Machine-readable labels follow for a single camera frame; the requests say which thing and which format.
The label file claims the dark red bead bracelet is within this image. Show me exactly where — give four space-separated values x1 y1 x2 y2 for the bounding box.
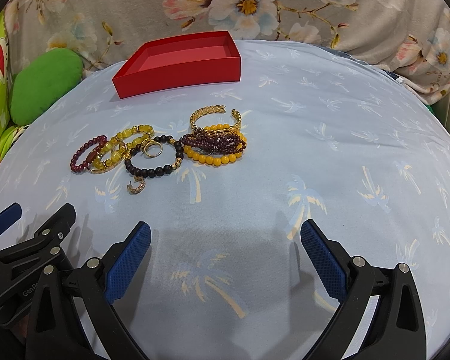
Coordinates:
69 134 109 175

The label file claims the orange yellow bead bracelet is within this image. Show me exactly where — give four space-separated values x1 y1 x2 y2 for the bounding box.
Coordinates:
182 123 248 168

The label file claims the garnet multi-strand bracelet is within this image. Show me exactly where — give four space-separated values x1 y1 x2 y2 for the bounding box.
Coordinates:
180 127 247 155

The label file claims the gold cuff bangle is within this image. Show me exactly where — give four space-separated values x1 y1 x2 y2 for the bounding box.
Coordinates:
189 105 242 134

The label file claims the gold hoop earring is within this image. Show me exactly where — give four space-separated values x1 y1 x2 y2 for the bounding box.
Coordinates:
127 175 146 195

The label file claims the green plush pillow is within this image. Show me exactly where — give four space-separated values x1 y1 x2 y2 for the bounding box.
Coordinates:
9 48 83 126

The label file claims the light blue palm-print sheet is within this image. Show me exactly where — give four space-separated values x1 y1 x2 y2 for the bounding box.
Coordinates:
0 41 450 359

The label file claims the red shallow cardboard box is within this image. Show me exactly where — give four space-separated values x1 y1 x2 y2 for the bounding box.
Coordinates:
112 31 241 99

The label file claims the floral grey blanket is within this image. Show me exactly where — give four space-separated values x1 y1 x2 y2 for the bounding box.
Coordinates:
4 0 450 104

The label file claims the yellow glass bead bracelet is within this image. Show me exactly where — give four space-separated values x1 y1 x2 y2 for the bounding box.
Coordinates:
90 123 156 175

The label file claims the black bead bracelet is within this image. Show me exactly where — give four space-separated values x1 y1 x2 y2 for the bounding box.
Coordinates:
123 134 185 179

